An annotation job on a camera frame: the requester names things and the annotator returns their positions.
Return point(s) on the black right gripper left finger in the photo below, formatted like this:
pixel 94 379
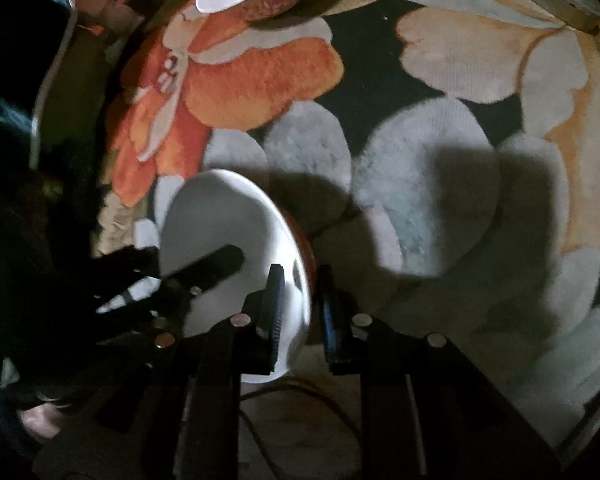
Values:
pixel 265 309

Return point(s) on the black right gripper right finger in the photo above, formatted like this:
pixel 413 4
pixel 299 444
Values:
pixel 344 326

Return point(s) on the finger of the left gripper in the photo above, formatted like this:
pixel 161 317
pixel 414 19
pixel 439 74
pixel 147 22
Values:
pixel 202 275
pixel 115 272

